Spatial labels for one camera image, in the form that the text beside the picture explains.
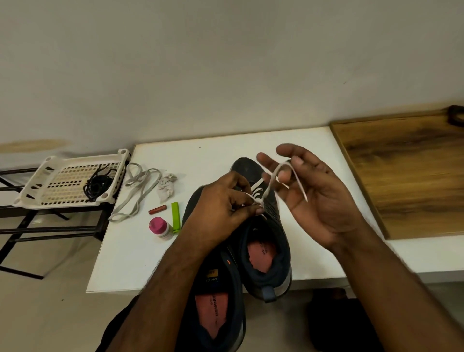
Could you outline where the crumpled white paper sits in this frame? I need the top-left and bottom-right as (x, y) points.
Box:
(156, 172), (179, 204)

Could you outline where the grey shoelace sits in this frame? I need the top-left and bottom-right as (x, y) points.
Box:
(232, 160), (310, 219)

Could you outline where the wooden board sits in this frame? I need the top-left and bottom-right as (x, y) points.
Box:
(328, 108), (464, 241)

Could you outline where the black shoelace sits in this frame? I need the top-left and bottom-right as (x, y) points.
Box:
(83, 170), (115, 203)
(88, 164), (120, 195)

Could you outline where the person's left hand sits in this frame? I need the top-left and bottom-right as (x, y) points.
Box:
(179, 171), (266, 252)

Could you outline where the green marker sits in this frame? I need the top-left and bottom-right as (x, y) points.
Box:
(170, 201), (182, 235)

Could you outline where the dark sneaker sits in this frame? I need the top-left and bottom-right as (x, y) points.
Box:
(175, 185), (248, 352)
(230, 156), (294, 304)

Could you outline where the person's right hand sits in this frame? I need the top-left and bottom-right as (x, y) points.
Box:
(255, 143), (368, 252)

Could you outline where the person's right forearm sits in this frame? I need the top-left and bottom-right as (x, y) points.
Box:
(335, 228), (464, 352)

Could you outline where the person's left forearm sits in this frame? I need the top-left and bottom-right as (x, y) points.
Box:
(105, 232), (218, 352)

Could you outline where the pink capped white bottle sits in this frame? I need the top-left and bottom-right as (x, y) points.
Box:
(147, 215), (173, 239)

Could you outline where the black metal rack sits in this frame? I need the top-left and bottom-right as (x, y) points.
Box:
(0, 167), (116, 281)

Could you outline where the white perforated plastic tray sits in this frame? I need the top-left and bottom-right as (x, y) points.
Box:
(12, 148), (132, 211)

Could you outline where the grey shoelaces bundle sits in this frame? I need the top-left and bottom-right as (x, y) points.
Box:
(108, 161), (162, 223)

